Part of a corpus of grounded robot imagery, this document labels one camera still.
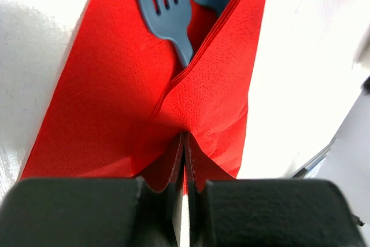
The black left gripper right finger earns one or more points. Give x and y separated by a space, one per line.
225 211

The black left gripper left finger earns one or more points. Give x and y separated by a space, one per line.
141 211

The red paper napkin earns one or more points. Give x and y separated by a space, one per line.
122 97

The blue plastic fork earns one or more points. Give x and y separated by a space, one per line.
169 20

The aluminium mounting rail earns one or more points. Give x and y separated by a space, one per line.
311 168

